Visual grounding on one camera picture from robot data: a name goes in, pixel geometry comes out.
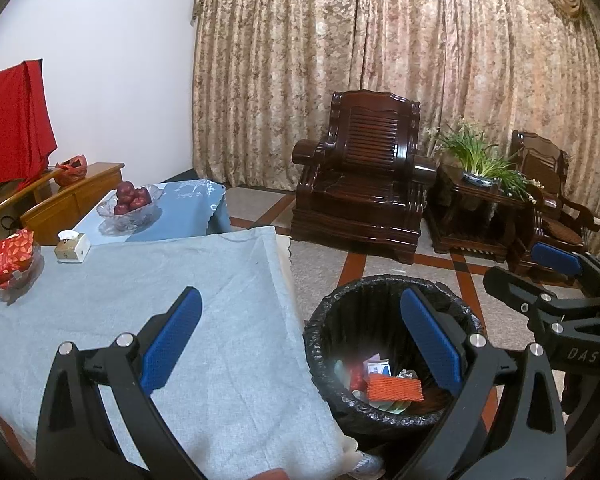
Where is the light wooden cabinet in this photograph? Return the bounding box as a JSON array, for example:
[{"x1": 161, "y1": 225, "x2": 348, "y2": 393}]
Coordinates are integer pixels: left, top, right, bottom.
[{"x1": 0, "y1": 162, "x2": 126, "y2": 271}]

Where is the large orange foam fruit net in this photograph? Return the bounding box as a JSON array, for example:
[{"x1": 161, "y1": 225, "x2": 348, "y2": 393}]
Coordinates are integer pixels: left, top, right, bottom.
[{"x1": 366, "y1": 372, "x2": 425, "y2": 403}]

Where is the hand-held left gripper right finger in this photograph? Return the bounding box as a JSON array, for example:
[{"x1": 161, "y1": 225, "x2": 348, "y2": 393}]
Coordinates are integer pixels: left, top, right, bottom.
[{"x1": 395, "y1": 287, "x2": 568, "y2": 480}]

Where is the red cloth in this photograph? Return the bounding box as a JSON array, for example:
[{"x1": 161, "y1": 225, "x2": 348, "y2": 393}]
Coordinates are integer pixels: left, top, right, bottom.
[{"x1": 0, "y1": 59, "x2": 58, "y2": 191}]

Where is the potted green plant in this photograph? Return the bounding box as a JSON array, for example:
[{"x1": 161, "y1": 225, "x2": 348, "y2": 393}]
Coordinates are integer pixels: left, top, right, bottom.
[{"x1": 427, "y1": 120, "x2": 543, "y2": 203}]

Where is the beige patterned curtain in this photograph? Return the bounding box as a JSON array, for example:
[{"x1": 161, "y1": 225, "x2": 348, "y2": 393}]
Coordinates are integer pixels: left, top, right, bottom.
[{"x1": 190, "y1": 0, "x2": 600, "y2": 201}]

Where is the black lined waste bin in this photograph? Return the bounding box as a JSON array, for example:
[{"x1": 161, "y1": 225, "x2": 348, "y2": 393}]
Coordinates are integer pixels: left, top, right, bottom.
[{"x1": 304, "y1": 274, "x2": 486, "y2": 436}]

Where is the dark wooden armchair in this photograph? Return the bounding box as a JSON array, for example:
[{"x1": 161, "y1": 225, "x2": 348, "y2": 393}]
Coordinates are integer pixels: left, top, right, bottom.
[{"x1": 290, "y1": 90, "x2": 438, "y2": 263}]

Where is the glass fruit bowl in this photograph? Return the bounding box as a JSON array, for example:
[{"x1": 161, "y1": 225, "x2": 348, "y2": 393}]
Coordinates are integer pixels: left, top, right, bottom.
[{"x1": 96, "y1": 184, "x2": 163, "y2": 231}]

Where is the dark wooden side table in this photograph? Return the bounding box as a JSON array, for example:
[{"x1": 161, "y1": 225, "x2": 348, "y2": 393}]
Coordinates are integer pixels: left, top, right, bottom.
[{"x1": 425, "y1": 165, "x2": 531, "y2": 263}]

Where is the brown wooden armchair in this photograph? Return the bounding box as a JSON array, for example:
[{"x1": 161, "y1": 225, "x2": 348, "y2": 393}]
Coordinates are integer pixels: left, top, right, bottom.
[{"x1": 507, "y1": 130, "x2": 600, "y2": 276}]

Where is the small glass bowl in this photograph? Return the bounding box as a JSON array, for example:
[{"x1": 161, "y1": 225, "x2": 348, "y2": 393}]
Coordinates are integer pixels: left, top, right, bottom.
[{"x1": 0, "y1": 242, "x2": 43, "y2": 291}]

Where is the beige tissue box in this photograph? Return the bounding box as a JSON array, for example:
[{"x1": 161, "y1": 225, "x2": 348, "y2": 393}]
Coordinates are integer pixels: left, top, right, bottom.
[{"x1": 54, "y1": 230, "x2": 90, "y2": 264}]

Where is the white sneaker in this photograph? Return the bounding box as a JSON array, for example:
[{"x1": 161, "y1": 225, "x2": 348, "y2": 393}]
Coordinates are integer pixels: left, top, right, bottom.
[{"x1": 347, "y1": 451, "x2": 387, "y2": 479}]

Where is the blue tablecloth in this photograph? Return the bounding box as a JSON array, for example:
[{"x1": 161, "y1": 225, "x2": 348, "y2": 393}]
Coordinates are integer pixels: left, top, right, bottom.
[{"x1": 72, "y1": 180, "x2": 232, "y2": 246}]

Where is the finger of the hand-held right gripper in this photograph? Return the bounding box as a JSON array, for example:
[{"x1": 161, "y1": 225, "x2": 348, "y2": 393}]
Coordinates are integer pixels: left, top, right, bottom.
[
  {"x1": 532, "y1": 241, "x2": 600, "y2": 293},
  {"x1": 482, "y1": 266, "x2": 600, "y2": 341}
]

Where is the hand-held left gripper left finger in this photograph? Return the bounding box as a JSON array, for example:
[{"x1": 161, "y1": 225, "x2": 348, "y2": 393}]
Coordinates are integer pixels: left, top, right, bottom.
[{"x1": 35, "y1": 286, "x2": 216, "y2": 480}]

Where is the grey tablecloth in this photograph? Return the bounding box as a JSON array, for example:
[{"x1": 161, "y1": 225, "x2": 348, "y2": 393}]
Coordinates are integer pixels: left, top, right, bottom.
[{"x1": 0, "y1": 226, "x2": 348, "y2": 480}]

